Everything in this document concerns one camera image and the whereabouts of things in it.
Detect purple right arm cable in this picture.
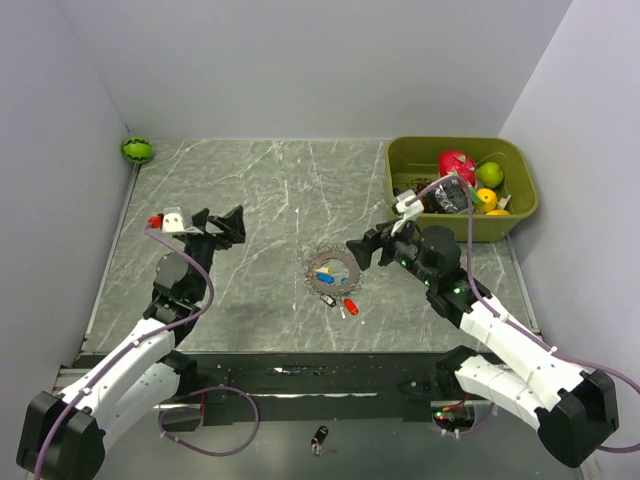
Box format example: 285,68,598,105
404,174,640,454

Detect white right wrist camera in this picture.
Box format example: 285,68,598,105
391,190,424,236

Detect black key tag on disc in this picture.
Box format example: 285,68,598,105
320,295,336,307

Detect red dragon fruit toy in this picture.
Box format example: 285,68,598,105
438,150,477,188

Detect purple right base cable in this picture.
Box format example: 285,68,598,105
439,399,500,441

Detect green apple toy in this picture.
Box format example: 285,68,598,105
476,161,505,189

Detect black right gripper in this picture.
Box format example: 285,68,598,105
346,214,436,287

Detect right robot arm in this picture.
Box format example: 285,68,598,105
346,222,619,468

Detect orange fruit toy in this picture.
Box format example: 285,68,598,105
475,188,498,213

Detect green watermelon ball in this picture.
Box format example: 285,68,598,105
121,136,153,164

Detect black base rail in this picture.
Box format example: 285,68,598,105
141,352,478,426

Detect olive green plastic bin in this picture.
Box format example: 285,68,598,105
383,136,538,242

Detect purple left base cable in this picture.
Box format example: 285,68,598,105
158,385,261,457

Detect black key fob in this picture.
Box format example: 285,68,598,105
310,425,336,457

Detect red key tag on disc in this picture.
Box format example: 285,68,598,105
343,298,359,316

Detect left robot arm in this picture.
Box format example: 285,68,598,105
16,206,246,479

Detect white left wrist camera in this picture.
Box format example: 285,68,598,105
161,206,193,234

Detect blue tagged key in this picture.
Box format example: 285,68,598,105
316,273,335,285

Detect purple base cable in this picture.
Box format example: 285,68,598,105
158,385,261,457
439,399,500,441

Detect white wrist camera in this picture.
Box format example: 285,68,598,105
161,206,193,234
391,190,424,236

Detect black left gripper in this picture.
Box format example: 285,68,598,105
182,205,244,299

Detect yellow lemon toy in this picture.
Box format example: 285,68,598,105
485,209,510,216

